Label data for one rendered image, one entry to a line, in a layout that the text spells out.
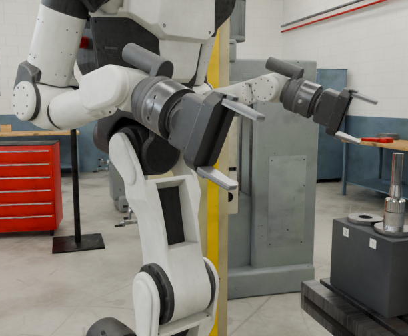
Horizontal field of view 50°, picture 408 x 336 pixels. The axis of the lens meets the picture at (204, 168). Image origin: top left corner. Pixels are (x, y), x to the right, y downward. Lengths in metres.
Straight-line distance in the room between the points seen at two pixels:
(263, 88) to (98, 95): 0.51
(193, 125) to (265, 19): 9.99
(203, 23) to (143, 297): 0.64
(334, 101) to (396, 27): 6.55
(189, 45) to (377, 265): 0.68
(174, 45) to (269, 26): 9.64
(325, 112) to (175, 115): 0.55
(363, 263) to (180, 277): 0.46
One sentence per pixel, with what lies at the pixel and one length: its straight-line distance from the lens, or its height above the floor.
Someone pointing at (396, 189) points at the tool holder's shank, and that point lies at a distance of 1.15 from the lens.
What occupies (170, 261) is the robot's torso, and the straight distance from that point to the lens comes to 1.02.
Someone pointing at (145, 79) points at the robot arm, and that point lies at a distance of 0.71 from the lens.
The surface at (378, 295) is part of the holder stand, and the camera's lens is 1.17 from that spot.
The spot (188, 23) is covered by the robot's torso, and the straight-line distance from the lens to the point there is 1.03.
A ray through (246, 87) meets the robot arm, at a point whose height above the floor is 1.49.
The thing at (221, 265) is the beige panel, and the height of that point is 0.57.
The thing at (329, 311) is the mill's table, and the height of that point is 0.92.
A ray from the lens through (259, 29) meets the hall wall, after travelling 10.51.
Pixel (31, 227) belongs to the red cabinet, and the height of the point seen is 0.13.
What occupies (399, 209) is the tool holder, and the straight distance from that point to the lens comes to 1.15.
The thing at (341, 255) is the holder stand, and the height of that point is 1.04.
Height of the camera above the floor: 1.45
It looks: 9 degrees down
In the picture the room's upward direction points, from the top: straight up
